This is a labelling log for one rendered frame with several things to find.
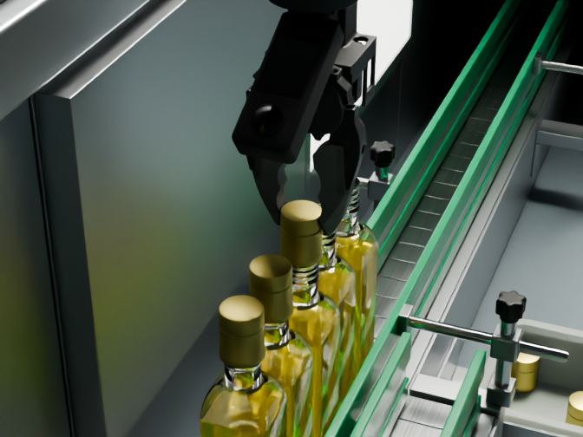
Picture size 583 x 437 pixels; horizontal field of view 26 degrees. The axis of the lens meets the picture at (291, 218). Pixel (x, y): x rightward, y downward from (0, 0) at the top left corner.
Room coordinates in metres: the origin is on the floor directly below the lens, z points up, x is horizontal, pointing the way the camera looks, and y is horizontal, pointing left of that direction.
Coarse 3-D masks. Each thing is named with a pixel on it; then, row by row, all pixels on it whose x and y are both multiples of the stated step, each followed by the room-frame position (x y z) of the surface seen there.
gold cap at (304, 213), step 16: (288, 208) 0.87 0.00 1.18; (304, 208) 0.87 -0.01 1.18; (320, 208) 0.87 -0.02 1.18; (288, 224) 0.85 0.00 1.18; (304, 224) 0.85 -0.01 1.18; (288, 240) 0.85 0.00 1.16; (304, 240) 0.85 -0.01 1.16; (320, 240) 0.86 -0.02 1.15; (288, 256) 0.85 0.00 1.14; (304, 256) 0.85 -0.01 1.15; (320, 256) 0.85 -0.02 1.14
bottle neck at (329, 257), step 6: (324, 240) 0.91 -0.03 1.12; (330, 240) 0.91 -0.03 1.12; (324, 246) 0.91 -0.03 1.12; (330, 246) 0.91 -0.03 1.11; (324, 252) 0.91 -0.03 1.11; (330, 252) 0.91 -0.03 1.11; (324, 258) 0.91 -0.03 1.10; (330, 258) 0.91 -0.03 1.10; (324, 264) 0.91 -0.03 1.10; (330, 264) 0.91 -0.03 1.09
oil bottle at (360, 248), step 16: (336, 240) 0.95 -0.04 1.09; (352, 240) 0.95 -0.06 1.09; (368, 240) 0.97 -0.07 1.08; (352, 256) 0.94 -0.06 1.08; (368, 256) 0.96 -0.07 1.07; (368, 272) 0.96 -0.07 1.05; (368, 288) 0.96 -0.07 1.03; (368, 304) 0.96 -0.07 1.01; (368, 320) 0.96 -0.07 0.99; (368, 336) 0.97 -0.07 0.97; (368, 352) 0.97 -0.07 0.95
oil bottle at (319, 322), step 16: (320, 304) 0.86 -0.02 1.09; (336, 304) 0.87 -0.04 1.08; (304, 320) 0.84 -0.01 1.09; (320, 320) 0.84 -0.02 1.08; (336, 320) 0.86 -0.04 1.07; (320, 336) 0.83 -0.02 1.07; (336, 336) 0.86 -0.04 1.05; (320, 352) 0.83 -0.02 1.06; (336, 352) 0.86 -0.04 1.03; (320, 368) 0.83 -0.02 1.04; (336, 368) 0.87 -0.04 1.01; (320, 384) 0.83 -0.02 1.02; (336, 384) 0.87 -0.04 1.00; (320, 400) 0.83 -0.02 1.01; (336, 400) 0.87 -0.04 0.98; (320, 416) 0.83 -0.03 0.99; (320, 432) 0.83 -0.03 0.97
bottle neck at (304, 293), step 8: (296, 272) 0.85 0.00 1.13; (304, 272) 0.85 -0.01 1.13; (312, 272) 0.85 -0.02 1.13; (296, 280) 0.85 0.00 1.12; (304, 280) 0.85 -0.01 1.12; (312, 280) 0.85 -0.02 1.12; (296, 288) 0.85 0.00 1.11; (304, 288) 0.85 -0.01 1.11; (312, 288) 0.85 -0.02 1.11; (296, 296) 0.85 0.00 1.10; (304, 296) 0.85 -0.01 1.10; (312, 296) 0.85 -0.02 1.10; (296, 304) 0.85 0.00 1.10; (304, 304) 0.85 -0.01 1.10
